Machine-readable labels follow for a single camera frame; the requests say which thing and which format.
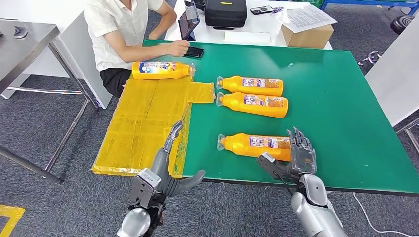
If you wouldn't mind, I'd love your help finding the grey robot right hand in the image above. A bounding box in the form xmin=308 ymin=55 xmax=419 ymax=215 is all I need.
xmin=286 ymin=126 xmax=318 ymax=176

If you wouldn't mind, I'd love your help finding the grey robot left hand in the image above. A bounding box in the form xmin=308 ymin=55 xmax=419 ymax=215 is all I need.
xmin=150 ymin=120 xmax=206 ymax=197

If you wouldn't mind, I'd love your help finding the person's right hand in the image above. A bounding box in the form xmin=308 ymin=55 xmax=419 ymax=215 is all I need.
xmin=165 ymin=39 xmax=191 ymax=58

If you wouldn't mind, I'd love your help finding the orange detergent bottle clear cap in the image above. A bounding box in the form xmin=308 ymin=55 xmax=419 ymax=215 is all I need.
xmin=216 ymin=92 xmax=289 ymax=119
xmin=216 ymin=75 xmax=285 ymax=97
xmin=217 ymin=133 xmax=292 ymax=162
xmin=131 ymin=61 xmax=196 ymax=81

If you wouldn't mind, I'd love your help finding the black smartphone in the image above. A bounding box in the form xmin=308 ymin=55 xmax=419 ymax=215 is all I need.
xmin=250 ymin=5 xmax=274 ymax=16
xmin=183 ymin=46 xmax=205 ymax=60

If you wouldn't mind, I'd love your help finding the dark tablet on stand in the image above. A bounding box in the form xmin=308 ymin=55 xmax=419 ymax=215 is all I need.
xmin=178 ymin=1 xmax=201 ymax=42

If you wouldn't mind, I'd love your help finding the yellow taped cardboard mat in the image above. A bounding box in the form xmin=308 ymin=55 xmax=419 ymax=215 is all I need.
xmin=91 ymin=76 xmax=217 ymax=179

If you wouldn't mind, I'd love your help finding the black carrying case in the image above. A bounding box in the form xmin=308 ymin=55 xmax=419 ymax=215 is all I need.
xmin=204 ymin=0 xmax=248 ymax=31

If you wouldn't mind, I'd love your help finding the person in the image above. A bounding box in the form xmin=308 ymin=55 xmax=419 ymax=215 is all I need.
xmin=84 ymin=0 xmax=191 ymax=99

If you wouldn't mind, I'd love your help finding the brown cardboard box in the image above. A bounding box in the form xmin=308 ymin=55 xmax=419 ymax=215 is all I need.
xmin=281 ymin=23 xmax=335 ymax=50

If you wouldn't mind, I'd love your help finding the printed paper sheet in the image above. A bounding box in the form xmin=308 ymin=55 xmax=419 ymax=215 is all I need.
xmin=276 ymin=4 xmax=338 ymax=34

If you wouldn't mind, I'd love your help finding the stainless steel table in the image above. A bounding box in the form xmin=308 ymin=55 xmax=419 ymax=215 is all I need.
xmin=0 ymin=19 xmax=99 ymax=184

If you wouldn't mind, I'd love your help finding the small grey metal object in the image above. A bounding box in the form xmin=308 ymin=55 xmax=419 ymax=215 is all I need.
xmin=13 ymin=25 xmax=29 ymax=39

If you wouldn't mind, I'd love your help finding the blue metal rack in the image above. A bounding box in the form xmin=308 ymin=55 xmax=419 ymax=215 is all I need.
xmin=320 ymin=0 xmax=419 ymax=15

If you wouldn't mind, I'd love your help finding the black round stool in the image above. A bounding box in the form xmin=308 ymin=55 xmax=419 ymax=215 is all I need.
xmin=390 ymin=14 xmax=419 ymax=35

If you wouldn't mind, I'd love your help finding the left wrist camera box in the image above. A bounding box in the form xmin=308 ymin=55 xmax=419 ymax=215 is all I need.
xmin=128 ymin=168 xmax=162 ymax=210

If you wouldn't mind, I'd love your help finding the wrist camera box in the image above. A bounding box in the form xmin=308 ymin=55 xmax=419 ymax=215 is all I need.
xmin=128 ymin=168 xmax=162 ymax=210
xmin=256 ymin=152 xmax=300 ymax=184

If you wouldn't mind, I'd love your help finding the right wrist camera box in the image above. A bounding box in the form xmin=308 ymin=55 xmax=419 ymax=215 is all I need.
xmin=256 ymin=152 xmax=300 ymax=184

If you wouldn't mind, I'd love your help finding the white floor cable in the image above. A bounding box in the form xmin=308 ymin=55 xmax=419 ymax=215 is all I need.
xmin=353 ymin=193 xmax=417 ymax=237

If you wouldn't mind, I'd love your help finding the coiled cable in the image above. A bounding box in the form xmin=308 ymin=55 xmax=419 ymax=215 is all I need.
xmin=357 ymin=50 xmax=385 ymax=66

